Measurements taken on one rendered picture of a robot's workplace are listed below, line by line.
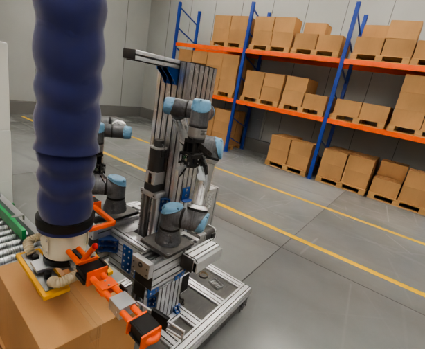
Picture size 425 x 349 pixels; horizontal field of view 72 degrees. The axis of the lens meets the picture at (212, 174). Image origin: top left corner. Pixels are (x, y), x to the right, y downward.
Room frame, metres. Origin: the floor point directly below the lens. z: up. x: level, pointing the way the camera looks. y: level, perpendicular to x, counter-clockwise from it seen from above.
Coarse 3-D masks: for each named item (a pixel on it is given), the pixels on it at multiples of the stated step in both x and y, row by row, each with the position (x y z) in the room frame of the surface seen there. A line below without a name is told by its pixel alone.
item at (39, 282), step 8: (16, 256) 1.10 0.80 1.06; (24, 256) 1.09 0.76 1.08; (32, 256) 1.07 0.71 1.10; (40, 256) 1.11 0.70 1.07; (24, 264) 1.05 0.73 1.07; (32, 272) 1.01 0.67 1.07; (48, 272) 0.99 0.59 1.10; (56, 272) 1.04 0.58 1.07; (32, 280) 0.97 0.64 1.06; (40, 280) 0.97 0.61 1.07; (40, 288) 0.93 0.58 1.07; (48, 288) 0.94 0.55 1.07; (56, 288) 0.95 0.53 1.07; (64, 288) 0.96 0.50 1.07; (48, 296) 0.91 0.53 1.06
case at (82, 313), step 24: (0, 288) 1.10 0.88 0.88; (24, 288) 1.05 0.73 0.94; (72, 288) 1.10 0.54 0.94; (0, 312) 1.11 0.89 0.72; (24, 312) 0.93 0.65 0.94; (48, 312) 0.95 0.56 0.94; (72, 312) 0.97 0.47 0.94; (96, 312) 0.99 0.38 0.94; (0, 336) 1.13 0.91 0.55; (24, 336) 0.89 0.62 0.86; (48, 336) 0.84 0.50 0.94; (72, 336) 0.86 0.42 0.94; (96, 336) 0.92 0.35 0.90; (120, 336) 1.01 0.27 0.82
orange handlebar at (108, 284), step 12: (108, 216) 1.38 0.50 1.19; (96, 228) 1.25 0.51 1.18; (72, 252) 1.03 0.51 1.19; (84, 252) 1.04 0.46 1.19; (108, 276) 0.92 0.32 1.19; (96, 288) 0.88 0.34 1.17; (108, 288) 0.86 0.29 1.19; (108, 300) 0.82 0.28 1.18; (120, 312) 0.77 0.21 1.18; (156, 336) 0.70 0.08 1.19
